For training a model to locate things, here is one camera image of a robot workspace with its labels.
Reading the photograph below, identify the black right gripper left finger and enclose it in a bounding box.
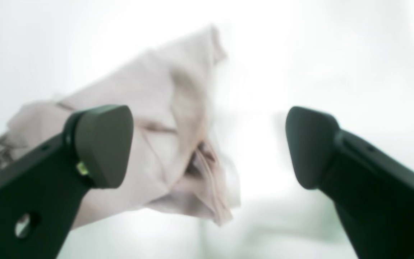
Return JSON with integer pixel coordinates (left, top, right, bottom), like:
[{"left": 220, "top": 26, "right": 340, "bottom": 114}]
[{"left": 0, "top": 105, "right": 133, "bottom": 259}]

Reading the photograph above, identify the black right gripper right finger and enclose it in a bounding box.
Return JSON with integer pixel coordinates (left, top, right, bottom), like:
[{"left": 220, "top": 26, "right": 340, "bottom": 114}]
[{"left": 285, "top": 106, "right": 414, "bottom": 259}]

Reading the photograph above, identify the mauve T-shirt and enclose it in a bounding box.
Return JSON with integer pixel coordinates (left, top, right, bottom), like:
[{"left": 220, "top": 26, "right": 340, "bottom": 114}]
[{"left": 0, "top": 25, "right": 240, "bottom": 228}]

